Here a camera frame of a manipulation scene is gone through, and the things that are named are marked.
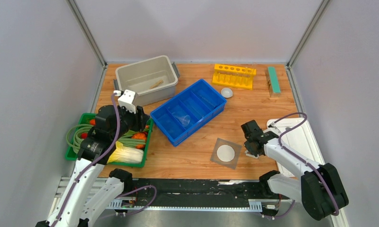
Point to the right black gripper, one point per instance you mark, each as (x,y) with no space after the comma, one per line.
(246,145)

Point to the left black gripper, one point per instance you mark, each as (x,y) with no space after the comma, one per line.
(140,118)

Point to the wooden test tube clamp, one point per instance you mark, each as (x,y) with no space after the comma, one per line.
(158,83)

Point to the clear glass test tube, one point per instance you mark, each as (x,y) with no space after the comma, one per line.
(249,77)

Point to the clay pipe triangle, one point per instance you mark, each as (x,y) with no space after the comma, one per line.
(247,153)

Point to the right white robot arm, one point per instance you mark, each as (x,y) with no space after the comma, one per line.
(317,186)

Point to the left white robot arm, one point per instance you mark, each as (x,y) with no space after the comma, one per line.
(75,209)

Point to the small orange carrot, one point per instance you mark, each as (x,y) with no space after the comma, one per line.
(140,146)

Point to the yellow napa cabbage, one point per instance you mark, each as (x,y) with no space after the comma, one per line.
(123,154)

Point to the white tray lid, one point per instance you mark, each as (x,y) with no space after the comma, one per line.
(300,139)

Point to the grey plastic tub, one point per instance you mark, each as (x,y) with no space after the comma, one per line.
(141,75)

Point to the blue divided plastic tray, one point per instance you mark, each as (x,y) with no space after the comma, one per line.
(187,102)

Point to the green plastic vegetable tray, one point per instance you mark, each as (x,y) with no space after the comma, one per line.
(89,118)

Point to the red chilli pepper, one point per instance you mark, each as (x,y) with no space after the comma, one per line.
(83,135)

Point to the white evaporating dish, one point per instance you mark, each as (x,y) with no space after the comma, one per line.
(226,92)

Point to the green and gold box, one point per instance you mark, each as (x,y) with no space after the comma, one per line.
(272,82)

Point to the green long beans bundle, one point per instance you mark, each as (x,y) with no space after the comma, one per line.
(74,140)

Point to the yellow test tube rack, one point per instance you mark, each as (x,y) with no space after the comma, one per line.
(231,76)

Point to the wire gauze with ceramic centre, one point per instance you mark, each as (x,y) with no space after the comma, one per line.
(226,153)

